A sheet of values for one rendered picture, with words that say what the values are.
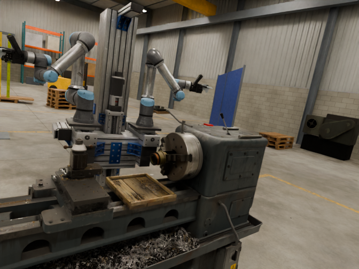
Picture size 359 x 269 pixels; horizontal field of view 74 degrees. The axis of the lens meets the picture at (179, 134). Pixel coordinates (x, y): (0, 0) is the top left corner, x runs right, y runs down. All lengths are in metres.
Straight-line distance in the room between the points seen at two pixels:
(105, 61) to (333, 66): 10.57
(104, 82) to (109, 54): 0.23
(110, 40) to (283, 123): 10.79
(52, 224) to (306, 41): 12.14
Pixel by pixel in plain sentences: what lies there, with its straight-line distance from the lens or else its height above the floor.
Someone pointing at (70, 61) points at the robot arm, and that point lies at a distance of 1.82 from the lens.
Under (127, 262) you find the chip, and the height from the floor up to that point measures 0.56.
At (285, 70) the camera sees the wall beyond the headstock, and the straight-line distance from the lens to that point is 12.66.
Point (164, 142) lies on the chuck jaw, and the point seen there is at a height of 1.16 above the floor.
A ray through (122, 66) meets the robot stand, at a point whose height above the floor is 1.62.
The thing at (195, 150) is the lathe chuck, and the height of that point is 1.16.
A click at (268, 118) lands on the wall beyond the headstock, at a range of 12.64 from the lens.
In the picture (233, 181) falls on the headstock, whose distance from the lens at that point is 1.77.
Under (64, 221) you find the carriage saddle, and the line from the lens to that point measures 1.17.
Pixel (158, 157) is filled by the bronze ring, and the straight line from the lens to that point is 1.46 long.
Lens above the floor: 1.51
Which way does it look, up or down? 11 degrees down
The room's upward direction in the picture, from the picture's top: 9 degrees clockwise
